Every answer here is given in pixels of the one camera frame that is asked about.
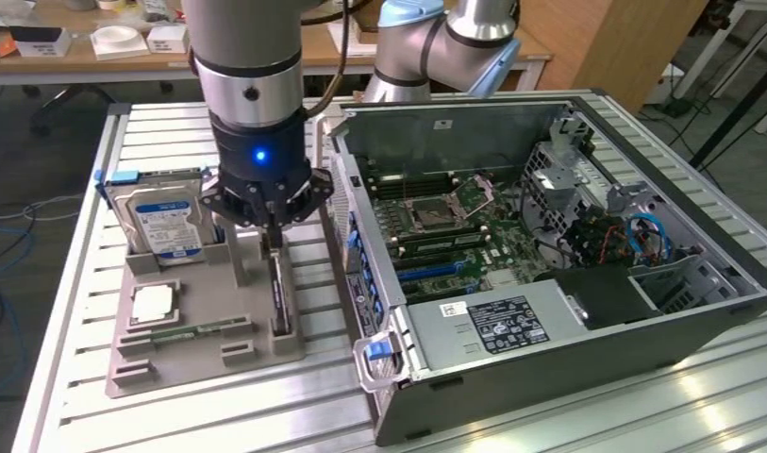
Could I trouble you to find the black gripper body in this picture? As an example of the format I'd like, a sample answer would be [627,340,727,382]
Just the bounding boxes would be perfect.
[209,112,312,205]

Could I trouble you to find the black graphics card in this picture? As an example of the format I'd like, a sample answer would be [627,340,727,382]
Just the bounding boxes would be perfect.
[263,235,295,339]

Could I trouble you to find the hard disk in blue carrier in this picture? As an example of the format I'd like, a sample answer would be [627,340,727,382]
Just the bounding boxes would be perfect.
[96,162,217,265]

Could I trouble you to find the CPU socket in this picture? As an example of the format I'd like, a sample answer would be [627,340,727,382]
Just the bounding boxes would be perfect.
[404,195,465,230]

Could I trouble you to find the grey parts rack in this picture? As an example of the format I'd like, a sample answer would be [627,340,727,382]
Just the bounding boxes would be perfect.
[104,211,308,397]

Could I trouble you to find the black installed RAM stick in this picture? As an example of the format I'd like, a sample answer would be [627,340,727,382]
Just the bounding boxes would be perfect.
[395,228,491,259]

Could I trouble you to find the silver CPU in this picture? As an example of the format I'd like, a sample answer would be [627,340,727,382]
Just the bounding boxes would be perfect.
[133,285,176,322]

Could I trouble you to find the blue expansion slot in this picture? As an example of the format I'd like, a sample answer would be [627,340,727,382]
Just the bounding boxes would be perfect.
[397,261,469,284]

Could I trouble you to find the metal socket cover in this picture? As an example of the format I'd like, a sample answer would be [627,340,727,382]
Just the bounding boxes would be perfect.
[451,172,505,223]

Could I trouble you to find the green RAM stick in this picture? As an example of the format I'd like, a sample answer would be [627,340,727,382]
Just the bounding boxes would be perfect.
[148,320,231,342]

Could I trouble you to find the small white box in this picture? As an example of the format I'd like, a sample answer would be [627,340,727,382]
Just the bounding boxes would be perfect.
[147,24,192,54]

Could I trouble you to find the white paper stack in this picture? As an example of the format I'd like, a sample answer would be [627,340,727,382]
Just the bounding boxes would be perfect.
[343,31,379,59]

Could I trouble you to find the green motherboard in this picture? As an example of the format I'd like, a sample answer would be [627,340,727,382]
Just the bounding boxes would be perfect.
[363,158,560,303]

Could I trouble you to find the wooden desk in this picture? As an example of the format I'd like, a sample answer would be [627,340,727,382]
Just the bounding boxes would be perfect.
[0,0,553,89]

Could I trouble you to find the black office chair base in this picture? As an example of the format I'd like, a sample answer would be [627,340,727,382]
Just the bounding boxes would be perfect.
[20,84,117,138]

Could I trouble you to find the white square tray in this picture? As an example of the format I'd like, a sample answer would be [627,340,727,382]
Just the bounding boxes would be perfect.
[89,25,151,60]

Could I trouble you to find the grey power supply unit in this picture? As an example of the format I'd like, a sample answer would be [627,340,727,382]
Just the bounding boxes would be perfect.
[399,280,589,372]

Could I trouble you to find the metal drive cage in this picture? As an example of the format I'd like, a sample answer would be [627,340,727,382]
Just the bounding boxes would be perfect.
[524,115,615,226]

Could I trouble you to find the white box with black lid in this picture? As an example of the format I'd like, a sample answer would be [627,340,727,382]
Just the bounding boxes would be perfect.
[9,25,73,58]

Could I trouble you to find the open black PC case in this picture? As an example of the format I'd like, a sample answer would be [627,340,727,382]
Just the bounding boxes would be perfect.
[311,90,767,447]

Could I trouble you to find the wooden cabinet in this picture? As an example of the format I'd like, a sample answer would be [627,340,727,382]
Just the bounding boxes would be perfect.
[521,0,715,114]

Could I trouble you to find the grey disk bay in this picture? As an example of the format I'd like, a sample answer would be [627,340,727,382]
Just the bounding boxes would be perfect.
[627,247,747,315]

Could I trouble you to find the black stand pole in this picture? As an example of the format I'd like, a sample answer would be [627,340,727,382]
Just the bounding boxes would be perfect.
[688,0,767,169]

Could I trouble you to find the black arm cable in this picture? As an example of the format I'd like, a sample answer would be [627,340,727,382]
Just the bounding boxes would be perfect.
[304,0,359,126]

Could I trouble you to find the grey floor cable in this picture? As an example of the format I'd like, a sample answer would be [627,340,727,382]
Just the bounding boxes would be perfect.
[0,196,81,223]

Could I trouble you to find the blue floor cable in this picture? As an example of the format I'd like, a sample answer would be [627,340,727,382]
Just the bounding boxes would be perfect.
[0,211,31,402]

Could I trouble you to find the red wire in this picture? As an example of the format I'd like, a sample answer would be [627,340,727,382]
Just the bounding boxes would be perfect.
[599,224,629,265]

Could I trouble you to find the blue wire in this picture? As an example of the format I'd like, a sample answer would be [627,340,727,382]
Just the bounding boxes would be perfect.
[627,211,673,263]

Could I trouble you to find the white pedestal cabinet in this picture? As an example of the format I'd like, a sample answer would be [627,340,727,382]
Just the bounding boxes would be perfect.
[644,63,684,106]

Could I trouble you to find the white table frame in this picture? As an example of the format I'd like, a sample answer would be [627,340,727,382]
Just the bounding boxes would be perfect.
[675,0,767,134]

